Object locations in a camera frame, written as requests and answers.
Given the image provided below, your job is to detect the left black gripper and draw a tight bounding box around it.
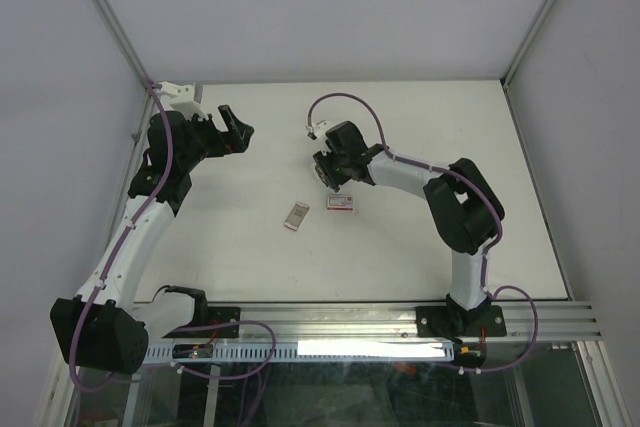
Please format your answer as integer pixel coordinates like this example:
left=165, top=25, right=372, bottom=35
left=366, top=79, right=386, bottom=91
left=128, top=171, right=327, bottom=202
left=179, top=104, right=253, bottom=170

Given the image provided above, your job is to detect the red white staple box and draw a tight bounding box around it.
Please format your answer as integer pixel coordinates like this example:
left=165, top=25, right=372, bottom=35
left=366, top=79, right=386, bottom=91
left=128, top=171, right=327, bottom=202
left=326, top=194, right=354, bottom=211

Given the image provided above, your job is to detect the staple box tray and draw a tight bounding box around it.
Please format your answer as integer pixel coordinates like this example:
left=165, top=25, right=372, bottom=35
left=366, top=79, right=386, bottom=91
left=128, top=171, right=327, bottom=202
left=283, top=202, right=310, bottom=232

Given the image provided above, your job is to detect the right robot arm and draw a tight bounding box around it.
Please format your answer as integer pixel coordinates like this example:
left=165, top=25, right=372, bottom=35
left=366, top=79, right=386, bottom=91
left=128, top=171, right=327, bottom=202
left=307, top=121, right=505, bottom=334

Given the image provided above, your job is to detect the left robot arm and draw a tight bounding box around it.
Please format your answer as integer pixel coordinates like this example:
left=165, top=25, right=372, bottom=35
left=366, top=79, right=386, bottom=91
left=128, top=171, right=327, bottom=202
left=50, top=105, right=254, bottom=375

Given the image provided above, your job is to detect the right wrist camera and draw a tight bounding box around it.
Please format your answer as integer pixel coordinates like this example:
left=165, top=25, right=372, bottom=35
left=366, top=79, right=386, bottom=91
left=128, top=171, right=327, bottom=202
left=306, top=120, right=334, bottom=141

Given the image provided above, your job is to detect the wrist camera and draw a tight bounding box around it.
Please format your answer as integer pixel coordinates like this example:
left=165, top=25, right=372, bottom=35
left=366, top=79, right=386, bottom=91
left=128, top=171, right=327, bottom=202
left=159, top=82, right=206, bottom=120
left=306, top=120, right=334, bottom=141

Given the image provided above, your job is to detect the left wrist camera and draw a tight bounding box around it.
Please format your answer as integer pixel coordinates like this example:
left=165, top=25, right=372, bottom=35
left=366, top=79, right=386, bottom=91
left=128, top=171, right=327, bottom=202
left=159, top=82, right=206, bottom=120

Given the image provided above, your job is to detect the left aluminium frame post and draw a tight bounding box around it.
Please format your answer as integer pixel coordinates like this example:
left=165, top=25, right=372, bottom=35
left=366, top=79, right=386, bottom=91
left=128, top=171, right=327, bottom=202
left=91, top=0, right=149, bottom=89

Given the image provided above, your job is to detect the aluminium frame post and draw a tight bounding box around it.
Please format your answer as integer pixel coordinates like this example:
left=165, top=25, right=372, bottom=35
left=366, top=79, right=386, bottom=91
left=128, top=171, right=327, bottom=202
left=91, top=0, right=149, bottom=89
left=501, top=0, right=558, bottom=90

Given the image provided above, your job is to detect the aluminium mounting rail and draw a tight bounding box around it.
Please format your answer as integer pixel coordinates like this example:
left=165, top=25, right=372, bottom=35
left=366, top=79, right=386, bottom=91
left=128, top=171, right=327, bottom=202
left=58, top=299, right=601, bottom=348

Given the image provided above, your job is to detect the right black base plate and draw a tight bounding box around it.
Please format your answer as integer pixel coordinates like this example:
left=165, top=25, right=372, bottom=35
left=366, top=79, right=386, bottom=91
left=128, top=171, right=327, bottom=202
left=415, top=305, right=507, bottom=340

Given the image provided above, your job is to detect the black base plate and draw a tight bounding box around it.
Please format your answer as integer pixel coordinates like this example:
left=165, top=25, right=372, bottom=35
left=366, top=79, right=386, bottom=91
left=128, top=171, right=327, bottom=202
left=415, top=305, right=507, bottom=340
left=165, top=306, right=241, bottom=340

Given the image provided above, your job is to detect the white slotted cable duct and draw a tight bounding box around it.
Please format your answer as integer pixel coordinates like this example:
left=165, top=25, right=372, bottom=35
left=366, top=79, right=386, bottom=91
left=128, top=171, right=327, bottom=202
left=143, top=340, right=454, bottom=365

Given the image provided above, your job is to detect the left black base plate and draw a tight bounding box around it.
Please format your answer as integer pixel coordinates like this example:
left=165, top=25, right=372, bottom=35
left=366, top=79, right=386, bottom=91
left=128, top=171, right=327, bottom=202
left=165, top=306, right=241, bottom=340

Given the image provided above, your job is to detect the right aluminium frame post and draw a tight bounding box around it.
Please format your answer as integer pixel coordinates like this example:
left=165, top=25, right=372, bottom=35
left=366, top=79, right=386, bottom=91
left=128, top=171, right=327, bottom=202
left=501, top=0, right=558, bottom=90

